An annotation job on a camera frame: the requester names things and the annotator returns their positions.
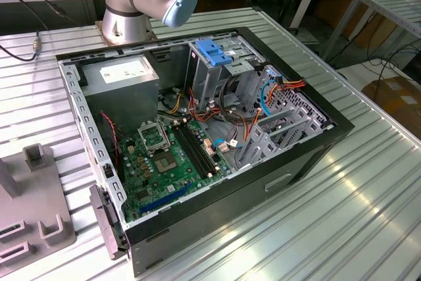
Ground long blue data wire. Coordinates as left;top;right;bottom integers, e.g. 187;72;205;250
260;78;281;118

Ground orange red power wire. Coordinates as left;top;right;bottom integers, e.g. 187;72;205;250
274;76;307;93

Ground silver disk bay cage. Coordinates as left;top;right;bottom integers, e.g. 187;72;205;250
235;63;334;170

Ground black RAM slot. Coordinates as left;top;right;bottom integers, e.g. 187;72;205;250
182;121;216;175
177;122;212;177
186;120;220;172
173;124;207;179

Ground silver optical drive cage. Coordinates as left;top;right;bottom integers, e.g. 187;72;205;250
189;34;264;108

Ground CPU socket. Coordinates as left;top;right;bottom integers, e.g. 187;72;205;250
152;149;181;176

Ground blue plastic drive latch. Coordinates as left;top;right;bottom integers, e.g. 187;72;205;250
195;39;234;67

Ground green motherboard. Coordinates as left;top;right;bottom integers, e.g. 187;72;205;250
117;118;233;224

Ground blue expansion slot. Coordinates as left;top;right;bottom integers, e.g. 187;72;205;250
139;182;195;215

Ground grey power supply box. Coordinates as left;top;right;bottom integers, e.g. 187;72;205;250
80;54;161;134

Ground black open PC case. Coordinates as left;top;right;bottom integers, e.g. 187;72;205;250
55;26;355;278

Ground black case fan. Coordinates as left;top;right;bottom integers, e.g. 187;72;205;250
97;111;126;184

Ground grey plastic case latch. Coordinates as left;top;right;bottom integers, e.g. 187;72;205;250
89;184;128;261

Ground large brown cardboard box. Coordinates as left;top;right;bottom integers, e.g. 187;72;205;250
361;75;421;130

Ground grey parts rack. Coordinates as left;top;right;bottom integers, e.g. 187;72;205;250
0;142;78;267

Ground metal slat side table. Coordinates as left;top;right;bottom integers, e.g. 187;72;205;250
324;0;421;61

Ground green RAM stick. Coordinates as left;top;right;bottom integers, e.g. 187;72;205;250
0;224;21;236

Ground red orange wire bundle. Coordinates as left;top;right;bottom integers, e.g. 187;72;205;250
187;87;228;124

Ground short blue data wire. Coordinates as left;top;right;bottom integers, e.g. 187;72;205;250
212;138;243;151

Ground black wire loop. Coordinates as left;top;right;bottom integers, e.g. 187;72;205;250
218;75;251;130

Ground orange yellow thin wires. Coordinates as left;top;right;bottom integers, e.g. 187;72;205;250
241;108;264;147

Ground yellow black power wire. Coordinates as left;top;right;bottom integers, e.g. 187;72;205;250
159;87;189;117

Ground metal socket cover frame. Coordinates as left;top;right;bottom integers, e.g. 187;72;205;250
137;122;171;157

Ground red black twisted fan wire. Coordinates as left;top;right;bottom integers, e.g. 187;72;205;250
99;112;121;167

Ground black cable silver plug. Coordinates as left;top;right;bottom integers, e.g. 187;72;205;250
0;29;42;62

